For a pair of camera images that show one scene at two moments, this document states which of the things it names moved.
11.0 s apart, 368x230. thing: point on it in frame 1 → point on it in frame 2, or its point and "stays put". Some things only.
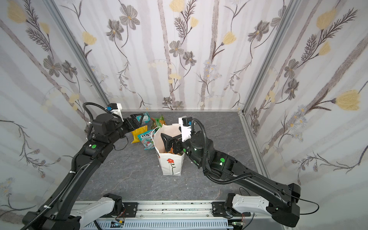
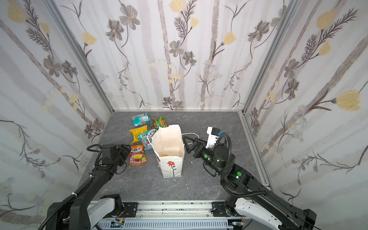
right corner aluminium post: [293, 7] stays put
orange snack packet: [171, 151] → [137, 156]
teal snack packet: [145, 119] stays put
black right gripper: [178, 144] → [197, 147]
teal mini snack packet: [146, 139] stays put
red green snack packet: [157, 122] stays put
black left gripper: [128, 122] → [123, 151]
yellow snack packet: [137, 132] stays put
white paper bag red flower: [170, 163] stays put
